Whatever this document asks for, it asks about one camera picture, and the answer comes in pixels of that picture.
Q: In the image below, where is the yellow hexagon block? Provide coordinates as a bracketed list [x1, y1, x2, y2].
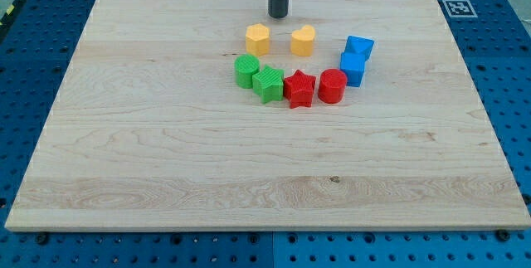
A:
[246, 23, 270, 56]

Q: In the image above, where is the yellow heart block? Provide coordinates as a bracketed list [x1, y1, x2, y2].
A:
[290, 25, 316, 56]

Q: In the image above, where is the green cylinder block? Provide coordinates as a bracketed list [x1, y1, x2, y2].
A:
[234, 54, 260, 89]

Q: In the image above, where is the blue triangle block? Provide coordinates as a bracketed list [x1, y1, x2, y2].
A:
[344, 35, 374, 61]

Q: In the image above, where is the green star block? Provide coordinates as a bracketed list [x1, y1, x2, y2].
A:
[252, 65, 284, 104]

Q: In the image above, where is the red star block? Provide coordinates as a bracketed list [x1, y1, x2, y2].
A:
[283, 70, 316, 109]

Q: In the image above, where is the blue cube block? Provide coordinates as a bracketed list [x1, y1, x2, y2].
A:
[339, 52, 366, 87]

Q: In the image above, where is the red cylinder block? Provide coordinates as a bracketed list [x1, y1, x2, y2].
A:
[318, 68, 348, 104]

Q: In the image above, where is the light wooden board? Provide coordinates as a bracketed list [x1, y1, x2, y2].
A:
[6, 0, 530, 232]

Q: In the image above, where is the white fiducial marker tag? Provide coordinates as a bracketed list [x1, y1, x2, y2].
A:
[442, 0, 477, 18]

